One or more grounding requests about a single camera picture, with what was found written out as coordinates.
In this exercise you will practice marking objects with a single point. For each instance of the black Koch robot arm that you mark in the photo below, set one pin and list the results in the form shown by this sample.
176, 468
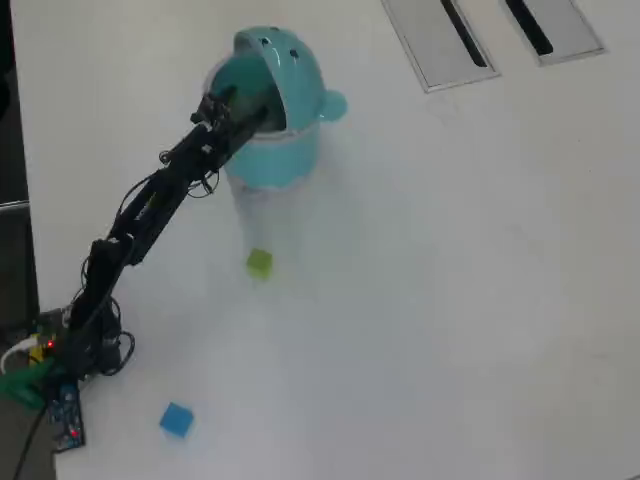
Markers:
150, 205

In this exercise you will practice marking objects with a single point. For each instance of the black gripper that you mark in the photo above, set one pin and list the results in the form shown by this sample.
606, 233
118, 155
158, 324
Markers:
217, 115

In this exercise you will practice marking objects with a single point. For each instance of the green table clamp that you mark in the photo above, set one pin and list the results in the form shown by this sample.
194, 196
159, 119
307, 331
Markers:
22, 387

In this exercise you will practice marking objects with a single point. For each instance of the green cube block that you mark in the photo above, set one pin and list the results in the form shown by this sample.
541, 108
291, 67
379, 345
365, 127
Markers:
259, 264

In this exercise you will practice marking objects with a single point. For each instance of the teal animal-shaped bin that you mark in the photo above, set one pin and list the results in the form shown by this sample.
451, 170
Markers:
285, 150

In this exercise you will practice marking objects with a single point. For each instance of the blue cube block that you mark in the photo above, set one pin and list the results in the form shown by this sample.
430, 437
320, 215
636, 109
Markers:
176, 421

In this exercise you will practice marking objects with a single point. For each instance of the yellow connector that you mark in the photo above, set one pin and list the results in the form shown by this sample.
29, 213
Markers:
36, 356

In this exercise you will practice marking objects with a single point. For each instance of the blue circuit board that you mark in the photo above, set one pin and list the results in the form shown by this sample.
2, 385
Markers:
67, 415

